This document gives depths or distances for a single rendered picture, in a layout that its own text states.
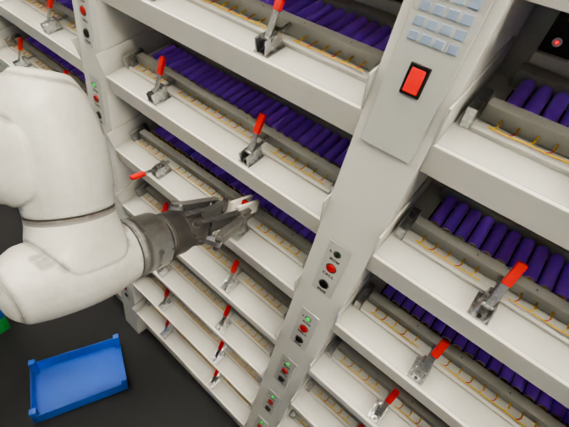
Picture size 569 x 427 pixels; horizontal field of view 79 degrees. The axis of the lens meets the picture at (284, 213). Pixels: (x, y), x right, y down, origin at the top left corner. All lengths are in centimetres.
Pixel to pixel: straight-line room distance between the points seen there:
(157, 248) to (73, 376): 118
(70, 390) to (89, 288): 118
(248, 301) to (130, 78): 58
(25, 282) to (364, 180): 42
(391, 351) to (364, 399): 19
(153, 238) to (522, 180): 46
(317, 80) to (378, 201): 18
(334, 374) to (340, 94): 60
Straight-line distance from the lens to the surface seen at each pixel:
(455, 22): 41
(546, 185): 46
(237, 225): 64
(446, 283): 56
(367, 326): 69
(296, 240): 72
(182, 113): 76
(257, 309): 88
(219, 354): 122
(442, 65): 42
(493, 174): 44
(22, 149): 45
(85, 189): 46
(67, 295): 48
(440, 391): 70
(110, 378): 164
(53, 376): 169
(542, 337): 59
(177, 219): 57
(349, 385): 85
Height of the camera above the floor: 148
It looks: 40 degrees down
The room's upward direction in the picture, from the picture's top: 15 degrees clockwise
